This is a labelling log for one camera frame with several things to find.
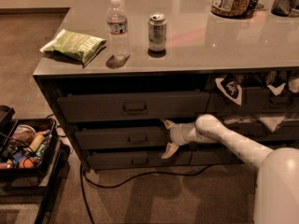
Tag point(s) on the grey counter cabinet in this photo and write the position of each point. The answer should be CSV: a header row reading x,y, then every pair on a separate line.
x,y
199,47

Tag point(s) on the dark glass pitcher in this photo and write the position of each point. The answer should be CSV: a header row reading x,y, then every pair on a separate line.
x,y
283,8

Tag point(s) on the clear plastic water bottle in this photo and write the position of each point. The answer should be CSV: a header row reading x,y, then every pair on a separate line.
x,y
117,24

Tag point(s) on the black bin of items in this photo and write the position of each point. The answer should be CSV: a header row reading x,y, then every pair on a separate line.
x,y
27,147

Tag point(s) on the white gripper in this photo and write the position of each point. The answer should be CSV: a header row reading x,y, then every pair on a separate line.
x,y
178,135

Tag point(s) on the silver soda can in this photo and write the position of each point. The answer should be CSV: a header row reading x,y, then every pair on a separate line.
x,y
157,31

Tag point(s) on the green chip bag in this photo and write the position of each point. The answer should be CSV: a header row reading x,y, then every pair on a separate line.
x,y
77,46

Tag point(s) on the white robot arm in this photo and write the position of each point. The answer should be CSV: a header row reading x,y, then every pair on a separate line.
x,y
277,183

